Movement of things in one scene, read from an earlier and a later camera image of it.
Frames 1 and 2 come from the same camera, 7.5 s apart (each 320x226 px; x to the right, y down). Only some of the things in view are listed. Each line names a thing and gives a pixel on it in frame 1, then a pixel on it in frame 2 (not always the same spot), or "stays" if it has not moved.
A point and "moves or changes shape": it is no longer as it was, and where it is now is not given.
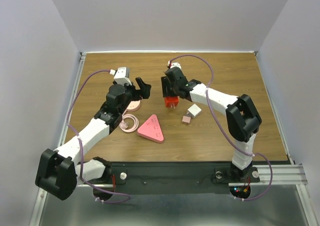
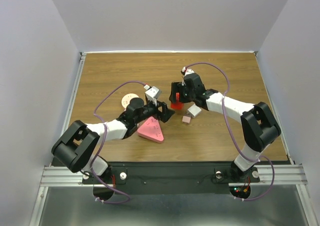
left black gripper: x=144 y=91 → x=166 y=113
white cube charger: x=194 y=111 stays
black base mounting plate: x=173 y=178 stays
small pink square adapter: x=186 y=119 stays
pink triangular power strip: x=151 y=130 stays
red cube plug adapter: x=171 y=101 moves or changes shape
